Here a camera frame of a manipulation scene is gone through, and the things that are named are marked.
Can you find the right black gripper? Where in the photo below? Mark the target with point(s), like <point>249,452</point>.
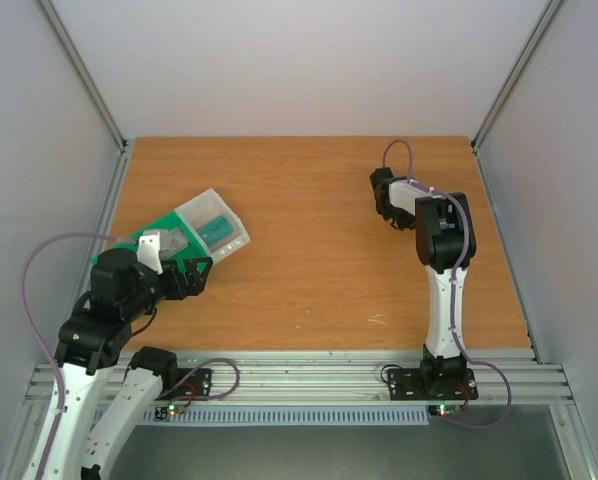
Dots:
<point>384,198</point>

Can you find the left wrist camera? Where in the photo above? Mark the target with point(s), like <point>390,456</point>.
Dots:
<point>148,246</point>

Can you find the green plastic tray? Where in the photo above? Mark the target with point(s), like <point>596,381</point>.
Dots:
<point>126,251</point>

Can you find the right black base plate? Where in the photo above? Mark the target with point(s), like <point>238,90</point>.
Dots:
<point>409,384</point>

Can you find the teal card in bin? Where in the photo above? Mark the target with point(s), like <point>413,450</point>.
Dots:
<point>216,230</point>

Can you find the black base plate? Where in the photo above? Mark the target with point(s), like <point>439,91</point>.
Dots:
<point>198,384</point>
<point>409,384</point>

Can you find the grey slotted cable duct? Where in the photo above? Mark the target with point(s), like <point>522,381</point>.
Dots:
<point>206,416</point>

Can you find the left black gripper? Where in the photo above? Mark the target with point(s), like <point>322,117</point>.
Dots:
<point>196,283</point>

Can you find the white translucent plastic bin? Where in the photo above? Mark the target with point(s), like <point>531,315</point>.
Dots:
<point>203,208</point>

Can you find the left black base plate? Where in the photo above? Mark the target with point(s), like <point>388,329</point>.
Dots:
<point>198,384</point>

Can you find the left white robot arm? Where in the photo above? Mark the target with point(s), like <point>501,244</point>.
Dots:
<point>72,444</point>

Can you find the grey card in tray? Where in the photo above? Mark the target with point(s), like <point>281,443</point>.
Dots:
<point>172,242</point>

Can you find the aluminium front rail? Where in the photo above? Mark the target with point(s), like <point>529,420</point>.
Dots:
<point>355,377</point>

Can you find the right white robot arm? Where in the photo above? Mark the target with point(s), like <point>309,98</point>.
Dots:
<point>445,244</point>

